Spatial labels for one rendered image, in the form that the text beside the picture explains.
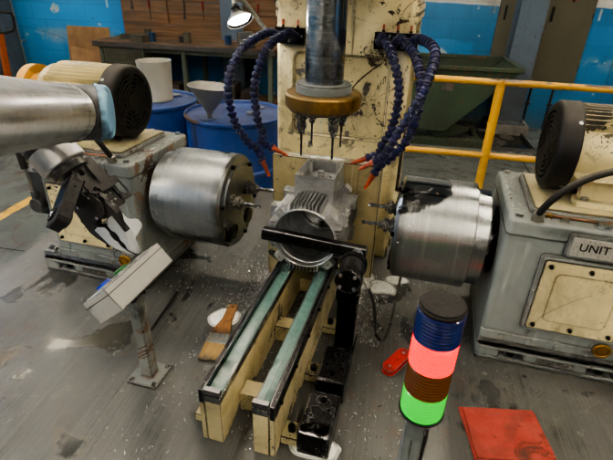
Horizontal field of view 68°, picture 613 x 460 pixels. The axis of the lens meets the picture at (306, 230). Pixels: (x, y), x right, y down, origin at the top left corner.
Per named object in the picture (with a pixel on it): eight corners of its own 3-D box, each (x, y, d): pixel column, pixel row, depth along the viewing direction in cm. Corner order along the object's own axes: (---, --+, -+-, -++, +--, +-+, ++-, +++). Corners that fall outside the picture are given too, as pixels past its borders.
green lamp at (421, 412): (401, 388, 68) (405, 366, 66) (442, 397, 67) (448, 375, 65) (398, 420, 63) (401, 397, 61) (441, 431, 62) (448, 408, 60)
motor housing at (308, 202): (290, 230, 134) (291, 168, 125) (355, 240, 129) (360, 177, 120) (266, 266, 117) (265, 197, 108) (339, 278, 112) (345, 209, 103)
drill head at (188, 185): (161, 206, 146) (150, 130, 134) (268, 224, 138) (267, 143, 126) (111, 244, 125) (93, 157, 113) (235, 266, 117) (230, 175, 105)
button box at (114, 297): (153, 274, 97) (136, 255, 96) (173, 260, 94) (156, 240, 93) (100, 325, 83) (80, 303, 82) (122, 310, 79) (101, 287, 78)
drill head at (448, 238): (367, 239, 131) (376, 155, 119) (520, 263, 122) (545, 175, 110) (350, 288, 110) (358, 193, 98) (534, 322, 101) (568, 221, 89)
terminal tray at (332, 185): (306, 182, 125) (306, 158, 122) (344, 188, 123) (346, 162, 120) (293, 201, 115) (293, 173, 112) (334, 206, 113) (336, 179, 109)
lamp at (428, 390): (405, 366, 66) (410, 342, 64) (448, 375, 65) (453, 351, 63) (401, 397, 61) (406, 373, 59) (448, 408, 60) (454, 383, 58)
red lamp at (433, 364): (410, 342, 64) (414, 317, 62) (453, 351, 63) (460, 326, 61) (406, 373, 59) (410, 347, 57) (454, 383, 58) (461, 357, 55)
